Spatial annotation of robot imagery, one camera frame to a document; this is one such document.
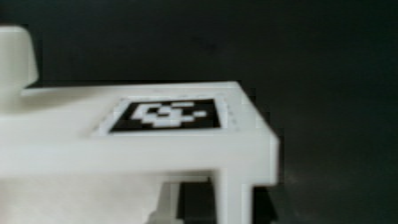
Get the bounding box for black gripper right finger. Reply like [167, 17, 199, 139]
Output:
[253, 187, 278, 224]

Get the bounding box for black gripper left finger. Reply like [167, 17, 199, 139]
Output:
[155, 176, 221, 224]

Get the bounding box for white drawer box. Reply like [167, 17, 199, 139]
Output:
[0, 25, 279, 224]

